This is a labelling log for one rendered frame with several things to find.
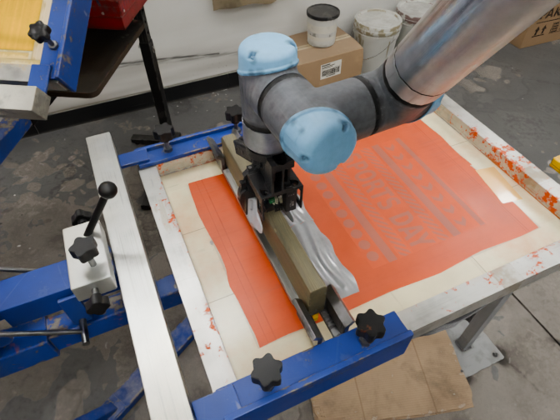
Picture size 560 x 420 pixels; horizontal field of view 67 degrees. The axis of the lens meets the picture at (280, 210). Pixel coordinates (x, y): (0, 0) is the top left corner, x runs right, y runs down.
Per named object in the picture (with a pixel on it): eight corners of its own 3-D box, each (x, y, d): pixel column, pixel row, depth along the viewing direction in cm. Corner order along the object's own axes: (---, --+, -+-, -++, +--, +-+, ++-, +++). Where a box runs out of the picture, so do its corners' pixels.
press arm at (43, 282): (117, 262, 75) (109, 244, 71) (124, 288, 71) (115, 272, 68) (11, 297, 70) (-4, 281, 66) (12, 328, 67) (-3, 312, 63)
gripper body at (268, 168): (261, 224, 68) (257, 169, 59) (242, 189, 73) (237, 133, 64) (303, 209, 70) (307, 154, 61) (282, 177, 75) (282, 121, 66)
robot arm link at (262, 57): (253, 67, 48) (224, 35, 53) (257, 143, 56) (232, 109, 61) (314, 52, 50) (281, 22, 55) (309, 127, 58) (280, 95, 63)
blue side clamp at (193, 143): (261, 138, 106) (260, 115, 101) (269, 150, 103) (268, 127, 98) (141, 172, 98) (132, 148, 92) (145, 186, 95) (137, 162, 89)
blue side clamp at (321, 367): (387, 327, 72) (395, 307, 67) (404, 353, 69) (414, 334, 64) (219, 403, 64) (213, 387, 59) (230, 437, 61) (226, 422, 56)
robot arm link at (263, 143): (233, 108, 61) (285, 96, 63) (236, 134, 65) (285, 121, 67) (253, 139, 57) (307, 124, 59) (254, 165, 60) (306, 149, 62)
